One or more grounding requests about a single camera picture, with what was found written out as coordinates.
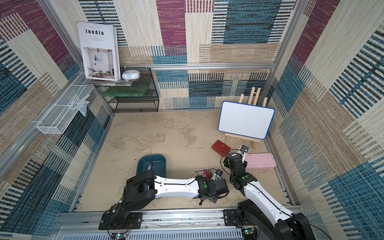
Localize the blue-framed whiteboard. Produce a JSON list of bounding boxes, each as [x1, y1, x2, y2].
[[218, 101, 276, 140]]

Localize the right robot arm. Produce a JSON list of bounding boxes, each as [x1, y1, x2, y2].
[[223, 153, 315, 240]]

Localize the black wire shelf rack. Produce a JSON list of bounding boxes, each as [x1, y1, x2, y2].
[[95, 68, 160, 113]]

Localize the red leather wallet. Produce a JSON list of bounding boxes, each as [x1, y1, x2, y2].
[[211, 140, 231, 157]]

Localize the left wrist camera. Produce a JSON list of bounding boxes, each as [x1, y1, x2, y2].
[[211, 170, 223, 181]]

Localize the white round device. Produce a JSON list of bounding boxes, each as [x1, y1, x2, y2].
[[122, 70, 141, 81]]

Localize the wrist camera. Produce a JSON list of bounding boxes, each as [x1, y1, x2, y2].
[[211, 170, 223, 181], [239, 145, 249, 163]]

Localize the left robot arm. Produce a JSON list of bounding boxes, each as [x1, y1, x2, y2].
[[99, 170, 229, 232]]

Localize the pink pencil case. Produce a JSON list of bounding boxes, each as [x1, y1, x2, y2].
[[245, 153, 277, 170]]

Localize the wooden easel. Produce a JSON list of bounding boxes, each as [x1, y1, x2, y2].
[[225, 87, 261, 149]]

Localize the Inedia magazine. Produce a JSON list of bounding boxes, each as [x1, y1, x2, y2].
[[77, 22, 121, 82]]

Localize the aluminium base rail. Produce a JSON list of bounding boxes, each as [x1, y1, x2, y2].
[[50, 205, 307, 240]]

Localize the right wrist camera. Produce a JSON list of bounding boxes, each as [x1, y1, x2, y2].
[[239, 145, 249, 163]]

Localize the white wire basket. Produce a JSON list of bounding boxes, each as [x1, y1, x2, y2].
[[37, 84, 94, 135]]

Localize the teal plastic storage tray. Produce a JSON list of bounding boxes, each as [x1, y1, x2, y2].
[[136, 154, 167, 178]]

